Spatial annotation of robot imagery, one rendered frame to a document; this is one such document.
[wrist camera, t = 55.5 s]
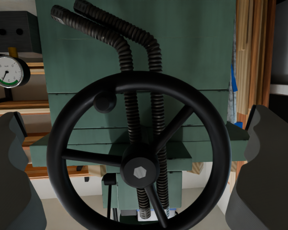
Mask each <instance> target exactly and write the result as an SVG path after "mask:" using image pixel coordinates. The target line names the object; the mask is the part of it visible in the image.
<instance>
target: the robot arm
mask: <svg viewBox="0 0 288 230"><path fill-rule="evenodd" d="M245 130H246V131H247V132H248V134H249V136H250V138H249V140H248V143H247V146H246V148H245V151H244V157H245V159H246V161H247V163H246V164H244V165H242V167H241V169H240V172H239V174H238V177H237V179H236V182H235V184H234V187H233V190H232V192H231V195H230V198H229V202H228V206H227V209H226V213H225V220H226V223H227V225H228V226H229V228H230V229H231V230H288V123H287V122H285V121H284V120H283V119H281V118H280V117H279V116H278V115H276V114H275V113H274V112H272V111H271V110H270V109H268V108H267V107H266V106H264V105H252V108H251V111H250V114H249V117H248V121H247V123H246V127H245ZM25 137H28V136H27V131H26V128H25V125H24V121H23V118H22V116H21V114H20V113H19V112H17V111H15V112H7V113H5V114H3V115H2V116H1V117H0V230H45V229H46V226H47V220H46V216H45V213H44V209H43V204H42V202H41V200H40V198H39V196H38V194H37V192H36V190H35V188H34V186H33V184H32V183H31V181H30V179H29V177H28V175H27V174H26V172H24V171H25V168H26V166H27V164H28V162H29V160H28V158H27V156H26V154H25V152H24V150H23V148H22V144H23V142H24V140H25Z"/></svg>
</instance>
